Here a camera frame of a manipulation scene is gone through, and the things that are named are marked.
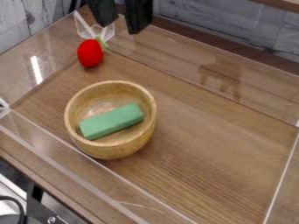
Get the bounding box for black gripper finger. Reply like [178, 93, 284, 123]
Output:
[86, 0, 117, 27]
[124, 0, 153, 34]

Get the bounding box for red plush fruit green stem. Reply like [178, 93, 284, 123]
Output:
[77, 36, 108, 68]

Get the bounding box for green rectangular block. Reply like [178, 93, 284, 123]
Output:
[78, 102, 144, 140]

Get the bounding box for wooden bowl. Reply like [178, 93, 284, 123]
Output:
[63, 80, 156, 159]

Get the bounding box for clear acrylic tray walls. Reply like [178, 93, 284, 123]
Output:
[0, 17, 299, 224]

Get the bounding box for black metal table frame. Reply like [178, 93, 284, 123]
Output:
[25, 183, 67, 224]

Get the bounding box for black cable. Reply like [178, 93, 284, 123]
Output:
[0, 195, 27, 224]

